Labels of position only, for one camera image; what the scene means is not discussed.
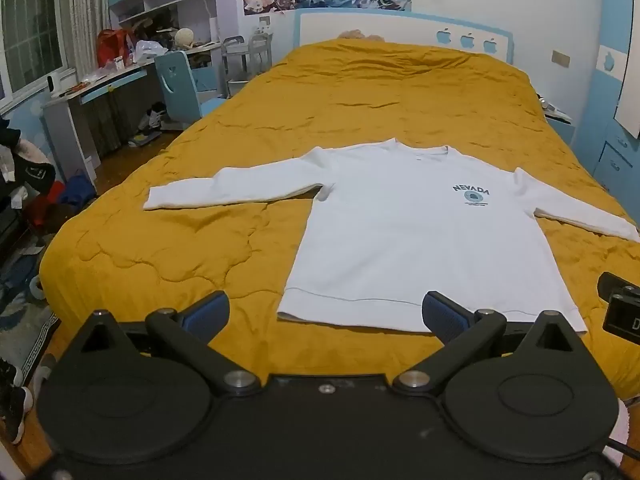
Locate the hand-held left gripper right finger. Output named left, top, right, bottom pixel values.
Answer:
left=392, top=290, right=598, bottom=396

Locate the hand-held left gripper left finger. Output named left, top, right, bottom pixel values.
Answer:
left=62, top=290, right=262, bottom=396

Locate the white printed sweatshirt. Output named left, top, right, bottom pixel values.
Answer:
left=143, top=141, right=640, bottom=335

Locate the dark clothes pile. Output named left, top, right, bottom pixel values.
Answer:
left=0, top=117, right=57, bottom=202

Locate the blue drawer cabinet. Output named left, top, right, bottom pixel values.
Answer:
left=594, top=124, right=640, bottom=211

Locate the blue cloth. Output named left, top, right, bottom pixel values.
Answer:
left=60, top=170, right=96, bottom=209

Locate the patterned rug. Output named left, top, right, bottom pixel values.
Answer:
left=0, top=255, right=62, bottom=382

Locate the red cloth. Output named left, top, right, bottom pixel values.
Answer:
left=29, top=180, right=67, bottom=227

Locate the blue nightstand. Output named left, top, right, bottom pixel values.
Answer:
left=539, top=94, right=577, bottom=147

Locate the white paper sheet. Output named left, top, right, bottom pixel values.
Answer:
left=613, top=57, right=640, bottom=139

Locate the black white sneaker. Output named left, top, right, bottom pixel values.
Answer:
left=0, top=357, right=34, bottom=444

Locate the light blue chair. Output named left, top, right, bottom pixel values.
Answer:
left=154, top=50, right=229, bottom=129

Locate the yellow quilted bedspread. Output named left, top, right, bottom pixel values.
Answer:
left=39, top=37, right=640, bottom=402

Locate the grey blue desk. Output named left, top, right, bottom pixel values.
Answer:
left=42, top=42, right=226, bottom=186

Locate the grey trolley cart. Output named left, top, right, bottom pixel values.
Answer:
left=222, top=32, right=275, bottom=97

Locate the white plastic bag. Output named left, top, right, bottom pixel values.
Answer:
left=135, top=40, right=169, bottom=64

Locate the red bag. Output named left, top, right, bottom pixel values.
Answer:
left=96, top=29, right=134, bottom=69

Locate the white blue-framed headboard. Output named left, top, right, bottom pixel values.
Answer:
left=294, top=7, right=515, bottom=67

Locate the beige plush toy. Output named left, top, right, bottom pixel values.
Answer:
left=337, top=29, right=386, bottom=42

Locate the pale curtain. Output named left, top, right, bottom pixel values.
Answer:
left=65, top=0, right=112, bottom=81

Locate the barred window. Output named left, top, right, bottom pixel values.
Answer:
left=0, top=0, right=69, bottom=107

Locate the black cable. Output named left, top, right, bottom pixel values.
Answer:
left=606, top=437, right=640, bottom=462

